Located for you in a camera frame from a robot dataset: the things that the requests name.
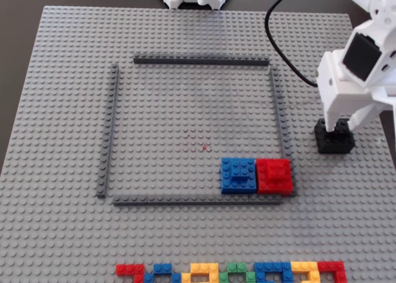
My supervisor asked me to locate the black cable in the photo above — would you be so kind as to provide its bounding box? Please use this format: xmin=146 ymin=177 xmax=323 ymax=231
xmin=264 ymin=0 xmax=319 ymax=87

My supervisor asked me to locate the grey studded baseplate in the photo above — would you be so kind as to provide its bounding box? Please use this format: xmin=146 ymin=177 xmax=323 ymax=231
xmin=0 ymin=6 xmax=396 ymax=283

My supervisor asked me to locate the blue brick cube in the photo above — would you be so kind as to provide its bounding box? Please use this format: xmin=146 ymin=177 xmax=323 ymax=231
xmin=220 ymin=157 xmax=258 ymax=194

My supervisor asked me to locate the blue brick letter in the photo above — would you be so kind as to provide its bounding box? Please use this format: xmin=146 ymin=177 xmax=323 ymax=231
xmin=144 ymin=263 xmax=183 ymax=283
xmin=253 ymin=261 xmax=293 ymax=283

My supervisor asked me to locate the green brick letter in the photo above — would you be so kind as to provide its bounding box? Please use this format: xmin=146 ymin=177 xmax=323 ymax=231
xmin=218 ymin=263 xmax=257 ymax=283

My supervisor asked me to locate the black brick cube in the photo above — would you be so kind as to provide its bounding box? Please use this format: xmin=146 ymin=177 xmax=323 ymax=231
xmin=314 ymin=117 xmax=356 ymax=155

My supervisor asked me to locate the red brick cube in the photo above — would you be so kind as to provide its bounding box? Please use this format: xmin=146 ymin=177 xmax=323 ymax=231
xmin=255 ymin=158 xmax=294 ymax=197

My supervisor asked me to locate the dark grey brick wall strip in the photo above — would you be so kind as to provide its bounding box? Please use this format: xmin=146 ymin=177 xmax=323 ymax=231
xmin=268 ymin=65 xmax=298 ymax=198
xmin=96 ymin=63 xmax=120 ymax=199
xmin=113 ymin=193 xmax=284 ymax=207
xmin=133 ymin=53 xmax=270 ymax=67

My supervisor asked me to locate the yellow brick letter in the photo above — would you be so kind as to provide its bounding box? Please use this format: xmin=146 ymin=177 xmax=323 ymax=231
xmin=181 ymin=263 xmax=219 ymax=283
xmin=290 ymin=261 xmax=321 ymax=283

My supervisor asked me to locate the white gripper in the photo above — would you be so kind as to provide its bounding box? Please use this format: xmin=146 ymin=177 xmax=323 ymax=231
xmin=316 ymin=19 xmax=396 ymax=133

